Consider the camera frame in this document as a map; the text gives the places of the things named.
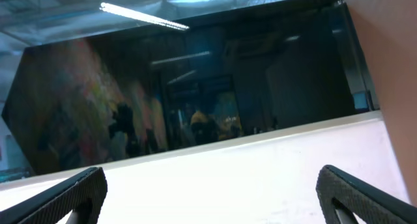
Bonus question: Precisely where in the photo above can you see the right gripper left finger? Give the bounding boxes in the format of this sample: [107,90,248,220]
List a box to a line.
[1,167,108,224]

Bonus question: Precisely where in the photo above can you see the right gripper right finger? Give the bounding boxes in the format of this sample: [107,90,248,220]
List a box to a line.
[316,165,416,224]

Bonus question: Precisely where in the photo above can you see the dark glass window panel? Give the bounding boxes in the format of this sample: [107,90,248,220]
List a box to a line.
[1,0,379,180]

